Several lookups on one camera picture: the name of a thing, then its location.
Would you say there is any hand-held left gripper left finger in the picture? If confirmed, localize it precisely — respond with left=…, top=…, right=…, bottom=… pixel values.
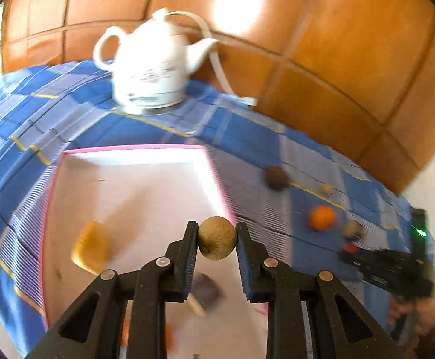
left=25, top=220, right=199, bottom=359

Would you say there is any orange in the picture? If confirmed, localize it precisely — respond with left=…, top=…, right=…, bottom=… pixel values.
left=121, top=322, right=175, bottom=356
left=308, top=206, right=338, bottom=231

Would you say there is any wooden wardrobe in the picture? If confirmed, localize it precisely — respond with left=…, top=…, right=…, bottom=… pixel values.
left=1, top=0, right=435, bottom=195

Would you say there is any person's right hand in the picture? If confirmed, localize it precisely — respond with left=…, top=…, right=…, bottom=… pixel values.
left=387, top=288, right=435, bottom=341

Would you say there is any yellow half fruit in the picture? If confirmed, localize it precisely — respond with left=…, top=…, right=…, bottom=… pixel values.
left=71, top=221, right=110, bottom=274

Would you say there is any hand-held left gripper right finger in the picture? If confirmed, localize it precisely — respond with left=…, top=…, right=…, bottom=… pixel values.
left=235, top=221, right=408, bottom=359

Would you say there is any tan round fruit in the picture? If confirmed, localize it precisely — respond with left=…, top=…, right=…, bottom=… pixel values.
left=197, top=216, right=238, bottom=261

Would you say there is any dark bark wood block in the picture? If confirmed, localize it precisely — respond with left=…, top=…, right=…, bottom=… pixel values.
left=187, top=273, right=225, bottom=317

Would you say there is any round wood log piece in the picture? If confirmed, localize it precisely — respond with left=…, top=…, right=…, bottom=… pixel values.
left=342, top=220, right=364, bottom=241

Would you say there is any blue plaid blanket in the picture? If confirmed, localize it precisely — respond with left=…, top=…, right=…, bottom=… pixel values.
left=0, top=59, right=435, bottom=359

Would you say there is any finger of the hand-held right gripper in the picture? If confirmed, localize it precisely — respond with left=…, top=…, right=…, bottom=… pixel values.
left=339, top=250, right=380, bottom=270

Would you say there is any white power cable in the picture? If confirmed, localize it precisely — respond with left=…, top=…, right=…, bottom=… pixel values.
left=165, top=10, right=258, bottom=107

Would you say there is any white ceramic electric kettle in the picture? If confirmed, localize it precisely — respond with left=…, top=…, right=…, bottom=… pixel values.
left=92, top=7, right=218, bottom=115

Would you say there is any dark brown passion fruit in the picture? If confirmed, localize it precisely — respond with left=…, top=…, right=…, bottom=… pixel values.
left=264, top=165, right=290, bottom=191

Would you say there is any pink-rimmed white tray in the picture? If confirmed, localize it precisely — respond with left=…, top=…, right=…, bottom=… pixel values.
left=41, top=144, right=269, bottom=359

